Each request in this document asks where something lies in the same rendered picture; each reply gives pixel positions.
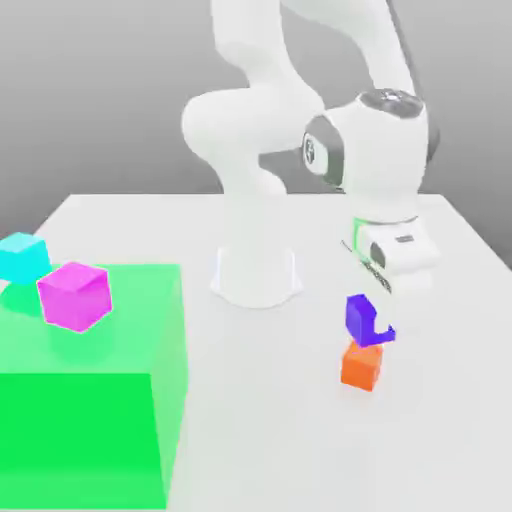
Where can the small cyan cube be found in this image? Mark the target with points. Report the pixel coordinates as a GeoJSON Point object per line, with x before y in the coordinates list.
{"type": "Point", "coordinates": [22, 256]}

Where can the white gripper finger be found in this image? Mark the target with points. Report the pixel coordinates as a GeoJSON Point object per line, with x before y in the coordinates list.
{"type": "Point", "coordinates": [382, 318]}

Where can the small orange cube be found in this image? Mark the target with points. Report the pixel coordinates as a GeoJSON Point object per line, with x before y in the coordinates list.
{"type": "Point", "coordinates": [360, 368]}

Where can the large green box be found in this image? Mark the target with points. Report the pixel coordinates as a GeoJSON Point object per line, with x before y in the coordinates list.
{"type": "Point", "coordinates": [80, 420]}

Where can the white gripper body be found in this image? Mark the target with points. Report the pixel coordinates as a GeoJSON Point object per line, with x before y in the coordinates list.
{"type": "Point", "coordinates": [404, 286]}

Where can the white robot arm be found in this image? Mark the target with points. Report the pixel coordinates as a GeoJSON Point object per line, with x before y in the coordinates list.
{"type": "Point", "coordinates": [256, 132]}

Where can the small magenta cube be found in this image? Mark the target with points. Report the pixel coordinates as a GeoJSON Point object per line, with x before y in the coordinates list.
{"type": "Point", "coordinates": [74, 298]}

